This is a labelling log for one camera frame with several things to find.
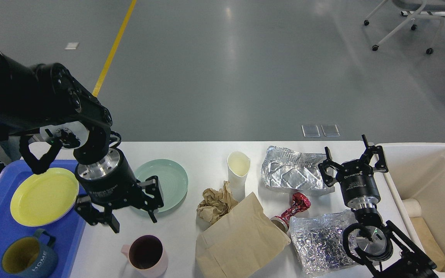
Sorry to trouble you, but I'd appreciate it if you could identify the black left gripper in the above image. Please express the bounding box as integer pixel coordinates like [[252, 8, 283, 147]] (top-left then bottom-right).
[[74, 148, 164, 234]]

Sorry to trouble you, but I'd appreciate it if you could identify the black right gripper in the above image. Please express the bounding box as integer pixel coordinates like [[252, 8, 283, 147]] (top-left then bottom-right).
[[318, 134, 388, 209]]

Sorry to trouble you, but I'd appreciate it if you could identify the mint green plate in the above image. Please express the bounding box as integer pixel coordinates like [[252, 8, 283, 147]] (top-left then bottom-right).
[[134, 159, 189, 213]]

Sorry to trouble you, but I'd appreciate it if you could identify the pink mug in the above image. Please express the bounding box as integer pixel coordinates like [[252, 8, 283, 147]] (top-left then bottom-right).
[[121, 235, 168, 278]]

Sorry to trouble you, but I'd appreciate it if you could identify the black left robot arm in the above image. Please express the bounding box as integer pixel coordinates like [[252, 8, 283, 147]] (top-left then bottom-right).
[[0, 52, 164, 233]]

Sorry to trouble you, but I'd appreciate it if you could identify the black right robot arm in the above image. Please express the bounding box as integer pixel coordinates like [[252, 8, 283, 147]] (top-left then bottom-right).
[[318, 135, 437, 278]]

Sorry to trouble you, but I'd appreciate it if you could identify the crushed red can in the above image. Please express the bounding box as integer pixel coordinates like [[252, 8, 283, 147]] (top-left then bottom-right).
[[270, 192, 311, 233]]

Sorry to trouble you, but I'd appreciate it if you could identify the white cup in bin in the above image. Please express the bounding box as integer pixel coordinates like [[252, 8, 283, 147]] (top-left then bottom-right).
[[402, 198, 422, 218]]

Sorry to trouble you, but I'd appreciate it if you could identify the aluminium foil tray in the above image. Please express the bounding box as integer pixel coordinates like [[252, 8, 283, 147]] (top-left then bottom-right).
[[261, 146, 335, 197]]

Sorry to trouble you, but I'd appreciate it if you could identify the white plastic bin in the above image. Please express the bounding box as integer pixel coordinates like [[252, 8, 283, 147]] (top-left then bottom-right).
[[382, 142, 445, 278]]

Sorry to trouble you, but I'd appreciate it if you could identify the crumpled aluminium foil sheet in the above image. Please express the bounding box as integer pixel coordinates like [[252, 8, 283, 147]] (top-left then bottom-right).
[[289, 210, 357, 278]]

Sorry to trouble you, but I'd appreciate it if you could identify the yellow plate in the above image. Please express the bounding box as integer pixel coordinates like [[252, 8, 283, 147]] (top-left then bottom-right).
[[10, 168, 79, 227]]

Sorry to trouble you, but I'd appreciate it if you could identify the crumpled brown paper ball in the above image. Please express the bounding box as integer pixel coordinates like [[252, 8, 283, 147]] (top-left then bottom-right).
[[196, 181, 239, 225]]

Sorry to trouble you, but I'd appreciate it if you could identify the blue mug yellow inside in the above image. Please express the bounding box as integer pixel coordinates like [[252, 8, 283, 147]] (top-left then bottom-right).
[[1, 229, 58, 278]]

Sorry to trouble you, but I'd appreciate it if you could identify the white paper cup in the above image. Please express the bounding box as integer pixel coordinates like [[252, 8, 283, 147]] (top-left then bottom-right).
[[227, 151, 251, 201]]

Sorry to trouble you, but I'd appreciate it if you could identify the brown paper bag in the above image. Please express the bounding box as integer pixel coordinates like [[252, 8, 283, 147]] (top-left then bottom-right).
[[195, 193, 291, 278]]

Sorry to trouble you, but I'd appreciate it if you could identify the white table foot bar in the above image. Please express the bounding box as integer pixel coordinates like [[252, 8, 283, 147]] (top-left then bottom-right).
[[401, 11, 445, 17]]

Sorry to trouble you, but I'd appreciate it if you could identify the white office chair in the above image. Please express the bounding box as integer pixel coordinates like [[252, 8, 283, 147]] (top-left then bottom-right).
[[371, 0, 445, 55]]

